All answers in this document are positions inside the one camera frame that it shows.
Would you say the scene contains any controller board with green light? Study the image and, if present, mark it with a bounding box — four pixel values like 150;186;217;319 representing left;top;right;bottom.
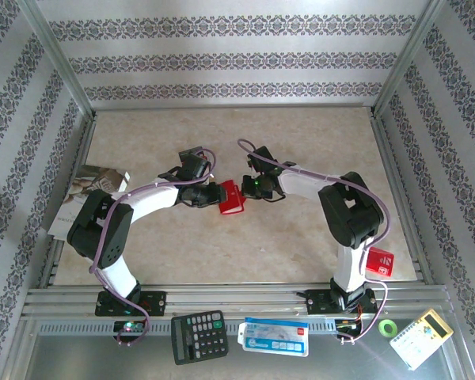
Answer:
113;319;146;337

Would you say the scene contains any wiring board with coloured wires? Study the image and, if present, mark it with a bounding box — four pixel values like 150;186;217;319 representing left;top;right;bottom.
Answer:
334;317;362;338

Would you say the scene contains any red card holder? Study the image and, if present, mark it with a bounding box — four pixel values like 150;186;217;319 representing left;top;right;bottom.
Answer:
217;179;248;216

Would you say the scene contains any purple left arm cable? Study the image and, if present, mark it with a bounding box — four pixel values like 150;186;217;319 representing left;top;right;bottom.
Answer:
89;148;218;348

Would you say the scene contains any perforated metal strip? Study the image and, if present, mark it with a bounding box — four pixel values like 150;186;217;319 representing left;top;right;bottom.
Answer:
35;318;381;336

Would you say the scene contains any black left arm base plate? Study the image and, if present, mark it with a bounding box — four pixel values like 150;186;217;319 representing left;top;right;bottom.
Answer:
94;291;168;317

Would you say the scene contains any yellow white calculator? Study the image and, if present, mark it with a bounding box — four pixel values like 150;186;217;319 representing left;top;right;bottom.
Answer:
389;308;455;372

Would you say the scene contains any long aluminium base rail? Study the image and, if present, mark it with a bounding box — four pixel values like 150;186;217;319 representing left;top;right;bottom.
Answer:
21;281;451;317

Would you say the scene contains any black desk calculator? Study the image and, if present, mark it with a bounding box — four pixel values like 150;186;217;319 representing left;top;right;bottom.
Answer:
170;310;230;366

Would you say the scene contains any green tape roll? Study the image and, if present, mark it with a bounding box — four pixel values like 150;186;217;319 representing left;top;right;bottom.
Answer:
378;318;398;339

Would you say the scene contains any printed booklet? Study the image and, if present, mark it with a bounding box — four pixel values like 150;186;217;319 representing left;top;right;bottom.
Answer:
41;164;132;241

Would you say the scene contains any blue white plastic pouch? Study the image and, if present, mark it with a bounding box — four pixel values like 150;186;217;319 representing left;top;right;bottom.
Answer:
237;316;310;359

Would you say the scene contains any red box with white logo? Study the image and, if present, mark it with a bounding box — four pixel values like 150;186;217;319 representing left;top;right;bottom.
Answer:
365;247;396;279

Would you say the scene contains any aluminium corner post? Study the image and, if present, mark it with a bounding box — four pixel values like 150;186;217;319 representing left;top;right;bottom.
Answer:
373;0;449;116
19;0;97;118

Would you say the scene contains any thin aluminium wall rail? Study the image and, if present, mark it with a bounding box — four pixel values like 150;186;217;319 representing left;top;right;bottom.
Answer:
90;101;377;112

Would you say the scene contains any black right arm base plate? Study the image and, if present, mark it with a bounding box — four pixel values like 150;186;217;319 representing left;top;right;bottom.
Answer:
305;288;378;317

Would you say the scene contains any aluminium side rail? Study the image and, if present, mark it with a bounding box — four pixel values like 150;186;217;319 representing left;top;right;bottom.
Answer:
38;112;98;288
370;108;435;284

